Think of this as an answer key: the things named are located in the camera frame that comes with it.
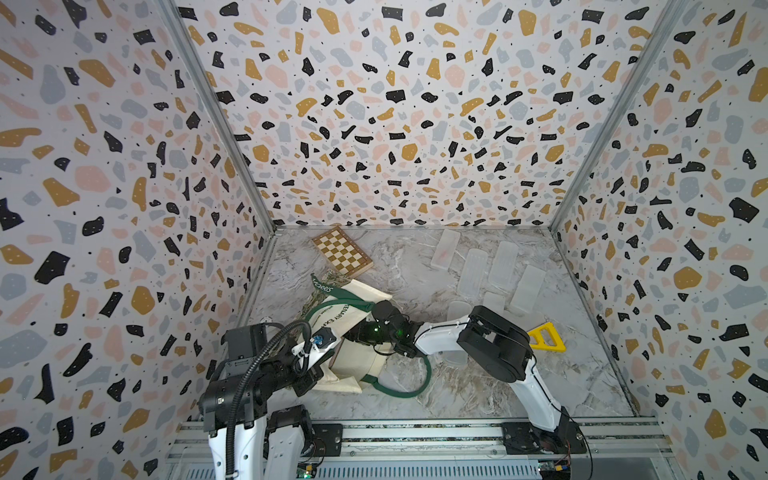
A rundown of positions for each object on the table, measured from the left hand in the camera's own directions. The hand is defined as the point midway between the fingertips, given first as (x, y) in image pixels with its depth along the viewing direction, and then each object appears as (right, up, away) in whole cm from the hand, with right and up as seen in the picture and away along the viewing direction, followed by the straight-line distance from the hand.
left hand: (328, 349), depth 67 cm
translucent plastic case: (+60, +9, +37) cm, 71 cm away
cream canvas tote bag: (-1, +6, +7) cm, 10 cm away
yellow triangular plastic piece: (+59, -3, +26) cm, 64 cm away
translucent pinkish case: (+33, +24, +49) cm, 64 cm away
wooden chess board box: (-5, +21, +43) cm, 48 cm away
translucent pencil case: (+54, +17, +44) cm, 71 cm away
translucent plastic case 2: (+48, +5, +35) cm, 60 cm away
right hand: (-1, -1, +19) cm, 19 cm away
